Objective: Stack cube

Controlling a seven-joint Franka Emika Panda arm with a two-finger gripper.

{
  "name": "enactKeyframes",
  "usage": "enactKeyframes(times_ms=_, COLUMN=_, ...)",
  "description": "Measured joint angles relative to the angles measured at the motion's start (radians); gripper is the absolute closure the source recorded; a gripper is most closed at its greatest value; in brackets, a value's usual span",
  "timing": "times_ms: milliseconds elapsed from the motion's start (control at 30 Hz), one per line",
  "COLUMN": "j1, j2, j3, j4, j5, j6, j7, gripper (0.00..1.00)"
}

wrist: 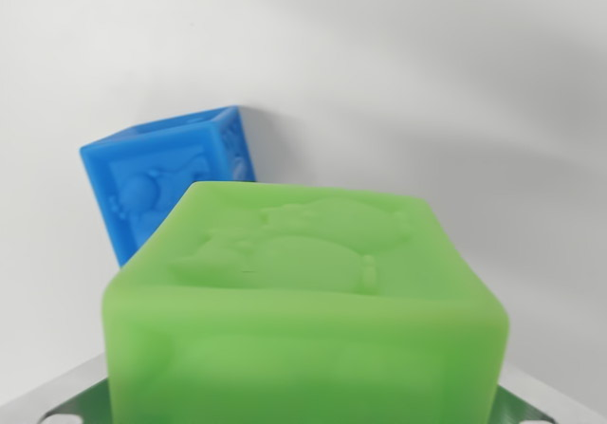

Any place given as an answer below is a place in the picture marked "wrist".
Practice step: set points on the blue embossed soft cube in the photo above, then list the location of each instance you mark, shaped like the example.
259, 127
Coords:
142, 172

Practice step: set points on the green embossed soft cube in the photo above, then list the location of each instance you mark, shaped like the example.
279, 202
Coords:
303, 310

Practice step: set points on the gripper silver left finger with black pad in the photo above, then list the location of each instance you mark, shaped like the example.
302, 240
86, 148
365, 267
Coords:
57, 391

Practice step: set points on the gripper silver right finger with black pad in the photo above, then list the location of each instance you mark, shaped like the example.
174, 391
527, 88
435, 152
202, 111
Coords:
545, 400

